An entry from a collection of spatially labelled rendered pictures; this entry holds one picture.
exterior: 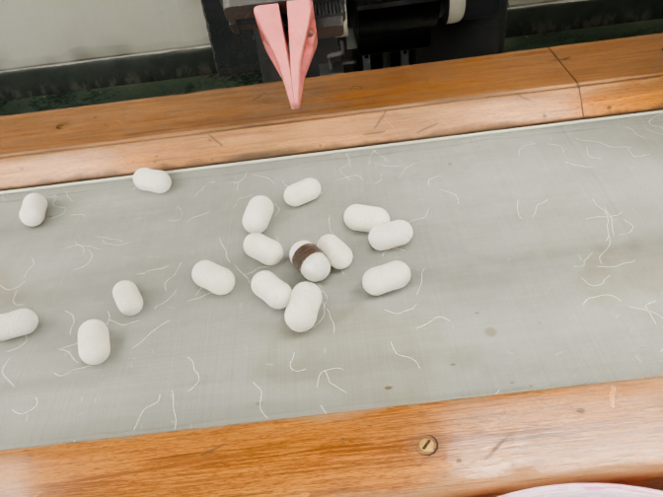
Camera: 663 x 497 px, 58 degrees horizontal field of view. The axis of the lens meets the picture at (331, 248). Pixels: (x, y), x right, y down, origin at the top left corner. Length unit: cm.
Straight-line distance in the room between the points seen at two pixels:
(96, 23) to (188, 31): 36
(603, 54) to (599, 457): 46
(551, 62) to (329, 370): 41
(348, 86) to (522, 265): 28
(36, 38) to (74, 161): 216
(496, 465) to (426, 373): 8
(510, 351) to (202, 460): 19
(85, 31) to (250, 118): 213
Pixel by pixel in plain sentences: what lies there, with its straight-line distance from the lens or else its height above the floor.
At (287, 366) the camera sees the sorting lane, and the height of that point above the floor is 74.
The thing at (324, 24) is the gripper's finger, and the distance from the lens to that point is 55.
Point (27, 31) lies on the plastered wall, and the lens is 278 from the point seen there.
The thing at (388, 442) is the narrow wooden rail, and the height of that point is 76.
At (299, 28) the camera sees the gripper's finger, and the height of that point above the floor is 87.
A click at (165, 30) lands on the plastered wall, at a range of 262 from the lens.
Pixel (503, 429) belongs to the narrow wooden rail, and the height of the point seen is 77.
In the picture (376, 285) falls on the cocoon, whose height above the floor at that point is 75.
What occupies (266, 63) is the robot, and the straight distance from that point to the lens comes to 137.
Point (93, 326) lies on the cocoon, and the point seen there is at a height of 76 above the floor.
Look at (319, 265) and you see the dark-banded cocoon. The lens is 43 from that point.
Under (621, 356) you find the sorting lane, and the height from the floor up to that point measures 74.
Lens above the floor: 105
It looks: 41 degrees down
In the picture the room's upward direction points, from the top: 8 degrees counter-clockwise
